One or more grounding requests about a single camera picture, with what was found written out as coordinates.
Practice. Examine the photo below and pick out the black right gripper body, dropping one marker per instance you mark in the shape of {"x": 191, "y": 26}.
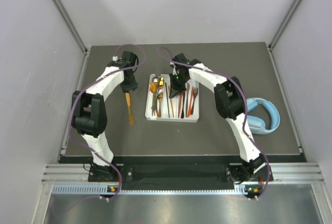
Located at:
{"x": 178, "y": 83}

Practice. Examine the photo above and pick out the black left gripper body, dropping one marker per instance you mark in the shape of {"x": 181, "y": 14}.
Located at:
{"x": 128, "y": 84}

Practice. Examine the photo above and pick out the black chopstick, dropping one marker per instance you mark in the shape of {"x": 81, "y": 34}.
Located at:
{"x": 167, "y": 99}

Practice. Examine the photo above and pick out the orange plastic fork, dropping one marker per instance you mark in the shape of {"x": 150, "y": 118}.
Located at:
{"x": 179, "y": 106}

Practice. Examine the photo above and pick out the iridescent purple spoon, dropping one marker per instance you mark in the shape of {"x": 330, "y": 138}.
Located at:
{"x": 159, "y": 85}

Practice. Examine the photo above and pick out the gold metal spoon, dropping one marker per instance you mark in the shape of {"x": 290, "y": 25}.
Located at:
{"x": 159, "y": 99}

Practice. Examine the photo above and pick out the orange plastic knife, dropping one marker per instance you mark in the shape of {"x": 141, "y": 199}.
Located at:
{"x": 190, "y": 103}

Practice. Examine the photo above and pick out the gold metal knife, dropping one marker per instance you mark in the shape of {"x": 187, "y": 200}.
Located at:
{"x": 128, "y": 100}

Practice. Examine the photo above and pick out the gold thin utensil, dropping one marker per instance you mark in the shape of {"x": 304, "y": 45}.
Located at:
{"x": 152, "y": 87}

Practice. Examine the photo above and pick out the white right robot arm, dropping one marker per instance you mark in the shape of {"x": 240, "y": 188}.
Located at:
{"x": 230, "y": 103}

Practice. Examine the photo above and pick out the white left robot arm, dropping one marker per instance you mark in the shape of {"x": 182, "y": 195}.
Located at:
{"x": 89, "y": 115}

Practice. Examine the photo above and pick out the silver metal spoon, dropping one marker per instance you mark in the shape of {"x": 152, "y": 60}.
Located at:
{"x": 155, "y": 79}

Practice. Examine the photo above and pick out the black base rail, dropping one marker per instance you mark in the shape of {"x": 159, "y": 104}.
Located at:
{"x": 172, "y": 172}

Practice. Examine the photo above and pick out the grey cable duct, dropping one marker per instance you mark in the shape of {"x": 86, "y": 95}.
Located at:
{"x": 109, "y": 189}

